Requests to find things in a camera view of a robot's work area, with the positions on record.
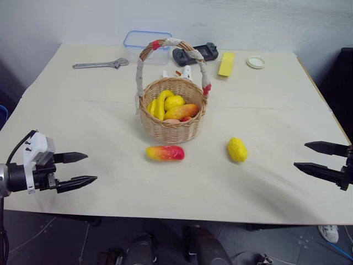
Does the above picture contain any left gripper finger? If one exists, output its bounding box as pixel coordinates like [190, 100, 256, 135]
[57, 175, 98, 194]
[54, 151, 89, 165]

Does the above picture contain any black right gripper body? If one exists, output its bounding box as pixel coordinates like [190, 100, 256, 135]
[340, 144, 353, 192]

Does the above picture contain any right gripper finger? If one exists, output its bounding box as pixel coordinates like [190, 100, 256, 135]
[293, 162, 344, 184]
[304, 141, 349, 158]

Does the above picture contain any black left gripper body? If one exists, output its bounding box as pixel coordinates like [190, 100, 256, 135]
[32, 153, 60, 193]

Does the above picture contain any black furniture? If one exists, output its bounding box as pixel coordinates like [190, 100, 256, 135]
[317, 47, 353, 144]

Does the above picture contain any white sneaker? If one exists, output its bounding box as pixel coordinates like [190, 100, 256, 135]
[318, 224, 340, 244]

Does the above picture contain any blue object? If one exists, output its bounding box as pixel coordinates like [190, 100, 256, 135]
[0, 104, 8, 130]

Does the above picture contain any yellow lemon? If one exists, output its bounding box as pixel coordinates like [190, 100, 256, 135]
[227, 137, 248, 163]
[164, 95, 186, 112]

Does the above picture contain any yellow red mango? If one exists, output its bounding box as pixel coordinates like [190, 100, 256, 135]
[145, 145, 186, 162]
[164, 103, 200, 121]

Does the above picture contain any dark rounded shape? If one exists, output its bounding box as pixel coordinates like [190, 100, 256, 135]
[125, 232, 158, 265]

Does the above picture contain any silver adjustable wrench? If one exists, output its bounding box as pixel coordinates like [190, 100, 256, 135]
[72, 57, 130, 70]

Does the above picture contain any yellow banana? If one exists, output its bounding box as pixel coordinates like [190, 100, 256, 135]
[146, 89, 175, 121]

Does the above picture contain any white round lid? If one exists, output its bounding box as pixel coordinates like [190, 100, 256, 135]
[246, 55, 266, 69]

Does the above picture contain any clear blue-rimmed plastic container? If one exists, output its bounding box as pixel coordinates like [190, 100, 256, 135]
[122, 30, 173, 65]

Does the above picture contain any yellow sponge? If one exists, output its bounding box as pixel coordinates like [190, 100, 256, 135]
[217, 52, 237, 78]

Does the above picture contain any white orange plastic tool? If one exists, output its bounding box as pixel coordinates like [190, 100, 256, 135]
[162, 65, 193, 81]

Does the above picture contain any black game controller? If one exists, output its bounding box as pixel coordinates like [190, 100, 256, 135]
[172, 42, 220, 67]

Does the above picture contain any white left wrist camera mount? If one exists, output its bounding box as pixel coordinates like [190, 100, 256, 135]
[23, 131, 57, 195]

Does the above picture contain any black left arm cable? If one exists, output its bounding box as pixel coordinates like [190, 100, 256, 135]
[5, 129, 38, 166]

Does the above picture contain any blue floor cable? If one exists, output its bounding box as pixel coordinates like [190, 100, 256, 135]
[324, 239, 353, 258]

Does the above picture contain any wicker basket with handle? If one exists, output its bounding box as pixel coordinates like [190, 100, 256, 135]
[134, 38, 213, 144]

